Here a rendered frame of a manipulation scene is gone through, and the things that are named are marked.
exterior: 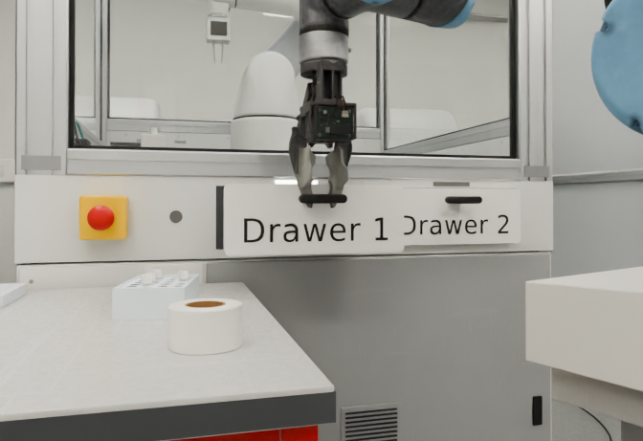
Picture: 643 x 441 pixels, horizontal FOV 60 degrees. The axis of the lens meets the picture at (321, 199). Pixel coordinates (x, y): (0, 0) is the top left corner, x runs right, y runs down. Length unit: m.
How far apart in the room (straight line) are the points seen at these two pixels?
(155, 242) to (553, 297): 0.69
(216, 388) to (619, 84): 0.36
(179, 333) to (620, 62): 0.42
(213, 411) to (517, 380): 0.91
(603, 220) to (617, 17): 2.41
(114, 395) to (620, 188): 2.51
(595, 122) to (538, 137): 1.66
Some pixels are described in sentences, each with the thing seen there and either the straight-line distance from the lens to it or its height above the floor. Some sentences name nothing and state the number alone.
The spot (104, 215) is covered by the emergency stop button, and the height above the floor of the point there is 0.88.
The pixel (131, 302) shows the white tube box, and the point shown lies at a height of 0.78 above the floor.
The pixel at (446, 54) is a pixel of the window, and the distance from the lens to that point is 1.19.
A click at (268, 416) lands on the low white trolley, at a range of 0.44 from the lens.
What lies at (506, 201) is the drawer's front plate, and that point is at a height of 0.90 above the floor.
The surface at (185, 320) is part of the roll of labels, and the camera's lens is 0.53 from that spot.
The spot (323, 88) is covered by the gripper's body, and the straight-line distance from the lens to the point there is 0.83.
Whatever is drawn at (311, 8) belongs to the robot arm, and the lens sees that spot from 0.86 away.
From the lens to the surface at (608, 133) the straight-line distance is 2.84.
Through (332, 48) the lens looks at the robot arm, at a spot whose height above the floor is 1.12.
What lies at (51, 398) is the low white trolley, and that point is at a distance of 0.46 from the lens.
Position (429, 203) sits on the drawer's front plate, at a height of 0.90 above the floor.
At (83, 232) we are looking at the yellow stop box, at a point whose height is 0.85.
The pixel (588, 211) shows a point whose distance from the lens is 2.91.
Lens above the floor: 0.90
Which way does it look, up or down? level
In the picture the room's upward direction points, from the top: straight up
